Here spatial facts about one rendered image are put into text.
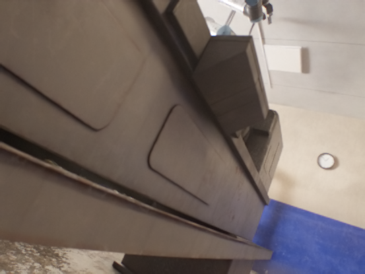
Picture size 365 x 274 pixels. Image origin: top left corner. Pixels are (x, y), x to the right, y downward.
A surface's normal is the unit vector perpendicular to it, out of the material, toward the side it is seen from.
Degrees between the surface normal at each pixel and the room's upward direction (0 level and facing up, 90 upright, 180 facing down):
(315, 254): 90
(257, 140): 90
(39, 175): 90
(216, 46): 90
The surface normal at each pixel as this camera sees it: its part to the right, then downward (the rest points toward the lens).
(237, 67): 0.22, 0.82
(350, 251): -0.39, -0.42
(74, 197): 0.83, 0.23
